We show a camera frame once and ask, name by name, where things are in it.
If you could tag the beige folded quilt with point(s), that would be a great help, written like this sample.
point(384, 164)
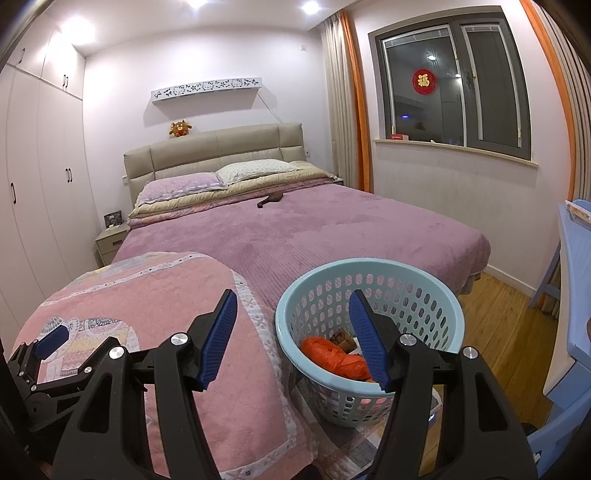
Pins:
point(184, 203)

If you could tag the grey framed window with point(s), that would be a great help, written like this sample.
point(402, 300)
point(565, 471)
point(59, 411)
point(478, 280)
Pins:
point(494, 92)

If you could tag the blue plastic table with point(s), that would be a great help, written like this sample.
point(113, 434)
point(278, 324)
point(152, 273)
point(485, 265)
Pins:
point(565, 240)

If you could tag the white wardrobe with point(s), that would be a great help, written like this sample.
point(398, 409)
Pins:
point(41, 184)

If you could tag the orange curtain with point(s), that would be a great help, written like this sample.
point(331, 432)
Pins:
point(360, 115)
point(561, 92)

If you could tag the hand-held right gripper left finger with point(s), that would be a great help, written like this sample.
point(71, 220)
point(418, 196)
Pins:
point(217, 341)

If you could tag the purple pillow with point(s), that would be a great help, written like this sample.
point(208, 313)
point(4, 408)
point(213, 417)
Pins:
point(180, 187)

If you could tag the blue plastic chair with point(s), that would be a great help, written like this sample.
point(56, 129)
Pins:
point(554, 438)

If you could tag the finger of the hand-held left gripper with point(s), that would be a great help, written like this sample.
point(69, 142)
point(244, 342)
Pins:
point(53, 339)
point(94, 353)

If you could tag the dark photo frame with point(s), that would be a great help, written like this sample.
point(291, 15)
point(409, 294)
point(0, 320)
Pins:
point(113, 218)

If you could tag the beige curtain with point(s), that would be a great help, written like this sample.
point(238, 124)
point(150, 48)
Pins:
point(334, 115)
point(584, 152)

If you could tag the orange garment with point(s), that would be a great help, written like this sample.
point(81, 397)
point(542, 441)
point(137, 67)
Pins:
point(332, 357)

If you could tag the white patterned pillow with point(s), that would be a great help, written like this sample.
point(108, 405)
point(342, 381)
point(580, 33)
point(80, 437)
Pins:
point(258, 170)

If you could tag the round ceiling light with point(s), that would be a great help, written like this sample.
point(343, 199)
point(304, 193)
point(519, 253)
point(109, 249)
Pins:
point(310, 7)

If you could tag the red round window decal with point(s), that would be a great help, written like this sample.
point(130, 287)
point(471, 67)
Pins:
point(422, 82)

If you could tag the dark brown brush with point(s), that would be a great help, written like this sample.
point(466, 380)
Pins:
point(272, 200)

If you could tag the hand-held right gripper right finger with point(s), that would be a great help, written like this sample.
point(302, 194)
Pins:
point(369, 341)

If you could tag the orange plush toy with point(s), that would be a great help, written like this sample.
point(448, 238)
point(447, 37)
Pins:
point(179, 128)

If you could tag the white decorated wall shelf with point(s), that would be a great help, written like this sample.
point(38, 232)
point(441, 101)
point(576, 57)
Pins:
point(207, 87)

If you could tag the light book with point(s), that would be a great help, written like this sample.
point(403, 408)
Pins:
point(579, 210)

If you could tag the light blue plastic basket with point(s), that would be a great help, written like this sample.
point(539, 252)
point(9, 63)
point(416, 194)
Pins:
point(415, 300)

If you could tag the pink patterned blanket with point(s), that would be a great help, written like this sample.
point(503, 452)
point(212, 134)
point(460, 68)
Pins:
point(161, 295)

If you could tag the beige padded headboard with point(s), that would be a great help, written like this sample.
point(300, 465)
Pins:
point(207, 152)

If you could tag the cream window sill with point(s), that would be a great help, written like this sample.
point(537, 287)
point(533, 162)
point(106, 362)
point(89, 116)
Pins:
point(461, 152)

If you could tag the brown wrapper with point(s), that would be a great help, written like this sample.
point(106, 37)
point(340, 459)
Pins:
point(344, 334)

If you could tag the bed with purple cover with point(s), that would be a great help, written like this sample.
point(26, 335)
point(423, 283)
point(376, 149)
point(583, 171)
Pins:
point(323, 230)

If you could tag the beige nightstand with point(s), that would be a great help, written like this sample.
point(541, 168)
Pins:
point(108, 240)
point(338, 180)

